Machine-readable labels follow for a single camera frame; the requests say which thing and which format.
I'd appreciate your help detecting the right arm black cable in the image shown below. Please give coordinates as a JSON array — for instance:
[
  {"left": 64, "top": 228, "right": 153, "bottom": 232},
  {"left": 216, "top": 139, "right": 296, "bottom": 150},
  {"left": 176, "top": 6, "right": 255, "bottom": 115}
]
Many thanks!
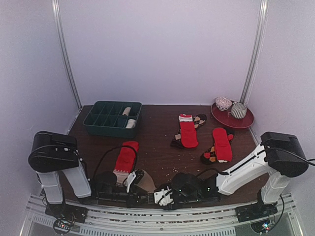
[{"left": 290, "top": 149, "right": 315, "bottom": 165}]

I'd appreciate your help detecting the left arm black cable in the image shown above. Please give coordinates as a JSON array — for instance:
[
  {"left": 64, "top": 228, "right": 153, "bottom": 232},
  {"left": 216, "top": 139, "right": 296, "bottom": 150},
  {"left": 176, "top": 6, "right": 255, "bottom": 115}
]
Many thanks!
[{"left": 91, "top": 145, "right": 138, "bottom": 181}]

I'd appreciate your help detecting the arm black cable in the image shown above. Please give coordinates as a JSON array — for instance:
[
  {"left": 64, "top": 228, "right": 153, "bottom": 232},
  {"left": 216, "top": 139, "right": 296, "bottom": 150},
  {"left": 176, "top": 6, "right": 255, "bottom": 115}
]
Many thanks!
[
  {"left": 290, "top": 149, "right": 315, "bottom": 165},
  {"left": 91, "top": 145, "right": 138, "bottom": 181}
]

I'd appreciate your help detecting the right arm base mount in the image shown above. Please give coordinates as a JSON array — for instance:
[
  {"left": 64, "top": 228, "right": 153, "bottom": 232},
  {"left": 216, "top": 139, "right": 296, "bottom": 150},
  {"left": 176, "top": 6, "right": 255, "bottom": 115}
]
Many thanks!
[{"left": 235, "top": 202, "right": 278, "bottom": 234}]

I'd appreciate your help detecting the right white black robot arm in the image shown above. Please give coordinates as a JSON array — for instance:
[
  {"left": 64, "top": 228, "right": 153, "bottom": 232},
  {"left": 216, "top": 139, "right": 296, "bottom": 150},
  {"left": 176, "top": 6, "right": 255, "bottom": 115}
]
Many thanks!
[{"left": 147, "top": 132, "right": 315, "bottom": 217}]

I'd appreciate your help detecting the right aluminium frame post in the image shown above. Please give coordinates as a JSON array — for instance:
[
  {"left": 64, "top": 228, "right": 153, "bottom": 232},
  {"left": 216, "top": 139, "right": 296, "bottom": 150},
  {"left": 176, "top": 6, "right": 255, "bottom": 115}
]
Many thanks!
[{"left": 240, "top": 0, "right": 269, "bottom": 105}]

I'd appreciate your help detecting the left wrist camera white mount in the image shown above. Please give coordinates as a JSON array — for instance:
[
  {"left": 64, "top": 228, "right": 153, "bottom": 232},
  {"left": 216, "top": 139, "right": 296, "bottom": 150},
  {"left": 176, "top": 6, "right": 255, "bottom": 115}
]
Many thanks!
[{"left": 123, "top": 170, "right": 144, "bottom": 193}]

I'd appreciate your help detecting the red sock on right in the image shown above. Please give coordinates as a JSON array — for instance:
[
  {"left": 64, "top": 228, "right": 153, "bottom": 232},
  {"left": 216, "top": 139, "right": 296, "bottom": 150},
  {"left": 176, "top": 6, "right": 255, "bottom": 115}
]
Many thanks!
[{"left": 212, "top": 127, "right": 234, "bottom": 162}]

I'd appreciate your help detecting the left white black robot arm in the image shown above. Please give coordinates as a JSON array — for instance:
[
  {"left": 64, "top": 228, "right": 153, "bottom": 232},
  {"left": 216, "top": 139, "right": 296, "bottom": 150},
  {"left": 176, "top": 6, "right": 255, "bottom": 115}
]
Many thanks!
[{"left": 28, "top": 131, "right": 152, "bottom": 218}]

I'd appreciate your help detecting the aluminium frame post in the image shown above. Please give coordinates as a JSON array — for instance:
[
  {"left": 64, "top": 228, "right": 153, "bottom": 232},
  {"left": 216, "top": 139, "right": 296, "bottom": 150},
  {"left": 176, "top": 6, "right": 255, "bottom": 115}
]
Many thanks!
[
  {"left": 51, "top": 0, "right": 83, "bottom": 110},
  {"left": 240, "top": 0, "right": 269, "bottom": 105}
]

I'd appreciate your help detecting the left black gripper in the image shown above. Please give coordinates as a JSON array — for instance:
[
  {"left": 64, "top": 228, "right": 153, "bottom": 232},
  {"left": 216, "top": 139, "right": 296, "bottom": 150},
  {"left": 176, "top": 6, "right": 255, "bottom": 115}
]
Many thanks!
[{"left": 98, "top": 187, "right": 151, "bottom": 210}]

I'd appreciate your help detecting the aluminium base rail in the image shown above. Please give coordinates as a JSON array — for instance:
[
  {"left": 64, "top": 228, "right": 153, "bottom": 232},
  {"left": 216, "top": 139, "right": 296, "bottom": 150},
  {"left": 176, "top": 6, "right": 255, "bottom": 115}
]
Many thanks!
[{"left": 18, "top": 194, "right": 306, "bottom": 236}]

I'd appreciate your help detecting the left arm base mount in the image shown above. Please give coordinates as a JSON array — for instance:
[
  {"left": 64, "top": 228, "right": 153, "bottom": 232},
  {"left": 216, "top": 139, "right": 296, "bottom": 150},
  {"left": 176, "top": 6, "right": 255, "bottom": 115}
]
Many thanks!
[{"left": 45, "top": 204, "right": 88, "bottom": 235}]

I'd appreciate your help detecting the red sock with white cuff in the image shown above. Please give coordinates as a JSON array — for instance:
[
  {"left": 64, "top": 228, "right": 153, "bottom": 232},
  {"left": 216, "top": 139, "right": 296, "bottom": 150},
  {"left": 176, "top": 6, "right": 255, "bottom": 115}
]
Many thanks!
[{"left": 179, "top": 114, "right": 198, "bottom": 148}]

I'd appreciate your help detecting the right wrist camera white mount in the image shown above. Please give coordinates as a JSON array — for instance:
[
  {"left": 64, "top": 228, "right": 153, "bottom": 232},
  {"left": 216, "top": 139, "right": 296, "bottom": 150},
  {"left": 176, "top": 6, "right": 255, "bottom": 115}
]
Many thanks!
[{"left": 154, "top": 187, "right": 174, "bottom": 207}]

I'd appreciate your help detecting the green divided organizer tray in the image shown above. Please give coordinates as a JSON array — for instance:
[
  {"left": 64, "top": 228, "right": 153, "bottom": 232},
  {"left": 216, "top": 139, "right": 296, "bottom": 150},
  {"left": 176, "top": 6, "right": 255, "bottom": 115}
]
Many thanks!
[{"left": 83, "top": 101, "right": 142, "bottom": 139}]

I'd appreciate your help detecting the argyle sock at back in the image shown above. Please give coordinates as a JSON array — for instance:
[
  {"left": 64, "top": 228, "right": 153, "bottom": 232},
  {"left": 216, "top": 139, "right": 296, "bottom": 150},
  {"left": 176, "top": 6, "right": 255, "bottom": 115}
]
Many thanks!
[{"left": 170, "top": 114, "right": 207, "bottom": 148}]

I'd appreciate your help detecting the white dotted bowl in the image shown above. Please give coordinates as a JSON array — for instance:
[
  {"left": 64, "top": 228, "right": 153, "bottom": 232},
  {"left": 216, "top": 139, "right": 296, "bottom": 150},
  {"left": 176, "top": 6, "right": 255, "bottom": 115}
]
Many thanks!
[{"left": 215, "top": 97, "right": 232, "bottom": 111}]

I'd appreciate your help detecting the beige sock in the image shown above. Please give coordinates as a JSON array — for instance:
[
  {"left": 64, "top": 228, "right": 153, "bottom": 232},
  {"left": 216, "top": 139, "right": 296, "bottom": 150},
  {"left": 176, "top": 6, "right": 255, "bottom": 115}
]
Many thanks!
[
  {"left": 122, "top": 107, "right": 131, "bottom": 116},
  {"left": 132, "top": 169, "right": 156, "bottom": 193}
]

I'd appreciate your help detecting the red sock near left arm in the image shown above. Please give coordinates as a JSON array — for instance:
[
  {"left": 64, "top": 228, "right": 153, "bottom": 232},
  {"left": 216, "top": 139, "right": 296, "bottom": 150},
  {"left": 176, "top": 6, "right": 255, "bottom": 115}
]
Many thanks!
[{"left": 113, "top": 141, "right": 139, "bottom": 186}]

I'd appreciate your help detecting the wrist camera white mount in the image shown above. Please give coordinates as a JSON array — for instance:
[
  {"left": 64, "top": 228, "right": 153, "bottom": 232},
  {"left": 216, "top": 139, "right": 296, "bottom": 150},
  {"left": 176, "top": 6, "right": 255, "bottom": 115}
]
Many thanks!
[
  {"left": 154, "top": 187, "right": 174, "bottom": 207},
  {"left": 123, "top": 170, "right": 144, "bottom": 193}
]

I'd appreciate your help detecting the red plate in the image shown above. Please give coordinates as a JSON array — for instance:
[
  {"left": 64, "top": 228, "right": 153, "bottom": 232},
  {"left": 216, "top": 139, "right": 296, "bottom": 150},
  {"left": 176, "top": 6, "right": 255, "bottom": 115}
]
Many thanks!
[{"left": 211, "top": 103, "right": 254, "bottom": 129}]

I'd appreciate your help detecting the left aluminium frame post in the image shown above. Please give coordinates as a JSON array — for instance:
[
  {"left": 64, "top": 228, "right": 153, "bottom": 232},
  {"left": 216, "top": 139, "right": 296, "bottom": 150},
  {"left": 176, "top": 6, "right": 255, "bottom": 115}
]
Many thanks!
[{"left": 51, "top": 0, "right": 83, "bottom": 110}]

